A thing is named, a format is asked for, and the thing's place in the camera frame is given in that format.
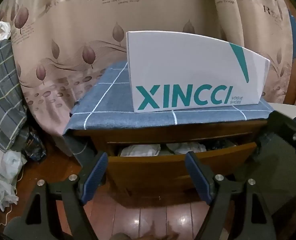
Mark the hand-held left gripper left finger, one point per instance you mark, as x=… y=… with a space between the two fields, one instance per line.
x=95 y=178

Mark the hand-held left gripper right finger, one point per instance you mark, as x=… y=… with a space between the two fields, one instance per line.
x=198 y=178

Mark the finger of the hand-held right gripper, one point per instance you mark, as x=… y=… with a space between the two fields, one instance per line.
x=285 y=127

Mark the wooden drawer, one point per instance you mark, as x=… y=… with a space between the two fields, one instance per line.
x=150 y=175

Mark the white ribbed underwear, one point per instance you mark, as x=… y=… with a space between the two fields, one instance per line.
x=140 y=150

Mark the white shoe box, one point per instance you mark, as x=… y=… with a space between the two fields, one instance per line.
x=188 y=67

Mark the white textured underwear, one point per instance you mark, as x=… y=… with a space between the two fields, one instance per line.
x=188 y=147

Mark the dark underwear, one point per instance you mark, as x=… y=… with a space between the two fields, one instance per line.
x=220 y=145

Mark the wooden nightstand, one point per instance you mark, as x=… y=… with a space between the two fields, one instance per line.
x=163 y=133

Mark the dark blue plastic packet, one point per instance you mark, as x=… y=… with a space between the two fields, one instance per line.
x=34 y=145

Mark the blue checked cloth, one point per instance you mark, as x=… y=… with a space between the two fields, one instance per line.
x=108 y=100

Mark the white plastic bag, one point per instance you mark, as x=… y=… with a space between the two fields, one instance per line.
x=2 y=175

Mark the grey plaid bedding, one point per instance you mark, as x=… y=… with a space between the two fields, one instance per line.
x=2 y=92

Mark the leaf print curtain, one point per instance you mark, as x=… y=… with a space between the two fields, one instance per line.
x=88 y=17

